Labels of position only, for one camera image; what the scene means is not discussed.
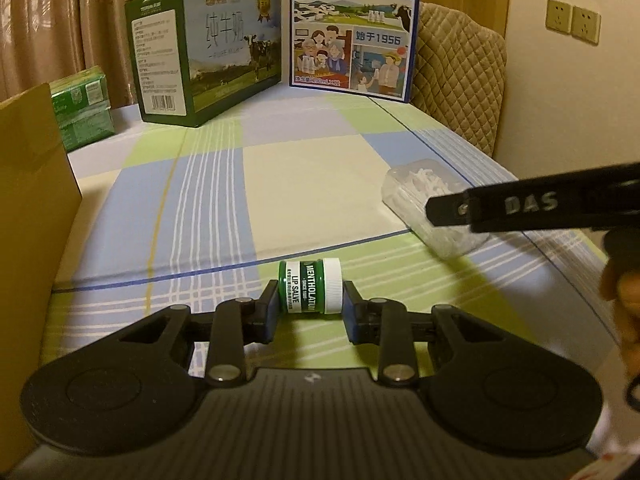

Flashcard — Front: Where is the green milk carton box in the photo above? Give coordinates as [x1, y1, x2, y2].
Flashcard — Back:
[124, 0, 283, 128]

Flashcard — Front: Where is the person's right hand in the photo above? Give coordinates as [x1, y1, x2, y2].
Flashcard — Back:
[599, 267, 640, 378]

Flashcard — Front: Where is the brown cardboard box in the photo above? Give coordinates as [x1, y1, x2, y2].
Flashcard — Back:
[0, 82, 83, 466]

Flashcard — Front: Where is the green tissue multipack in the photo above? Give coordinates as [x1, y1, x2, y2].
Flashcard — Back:
[48, 66, 117, 153]

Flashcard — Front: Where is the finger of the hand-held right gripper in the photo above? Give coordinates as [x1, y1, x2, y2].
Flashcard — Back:
[426, 187, 481, 233]

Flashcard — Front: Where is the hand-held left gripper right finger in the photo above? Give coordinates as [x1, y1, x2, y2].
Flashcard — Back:
[341, 280, 538, 387]

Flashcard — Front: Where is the clear container of white pieces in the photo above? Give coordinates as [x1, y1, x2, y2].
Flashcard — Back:
[381, 157, 493, 261]

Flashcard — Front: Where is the beige quilted chair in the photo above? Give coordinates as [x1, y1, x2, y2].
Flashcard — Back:
[410, 2, 508, 158]

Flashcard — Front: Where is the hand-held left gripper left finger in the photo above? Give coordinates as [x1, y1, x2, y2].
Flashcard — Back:
[85, 280, 279, 387]

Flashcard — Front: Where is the gold wall socket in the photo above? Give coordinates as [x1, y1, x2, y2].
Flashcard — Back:
[571, 6, 602, 45]
[545, 0, 573, 33]

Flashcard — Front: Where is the beige patterned curtain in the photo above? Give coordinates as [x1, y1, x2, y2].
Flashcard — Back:
[0, 0, 276, 111]

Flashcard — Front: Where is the blue milk carton box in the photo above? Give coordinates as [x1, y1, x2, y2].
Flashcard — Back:
[289, 0, 423, 103]

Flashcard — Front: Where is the green jar with white lid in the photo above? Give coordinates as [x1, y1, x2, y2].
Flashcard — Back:
[277, 257, 346, 316]

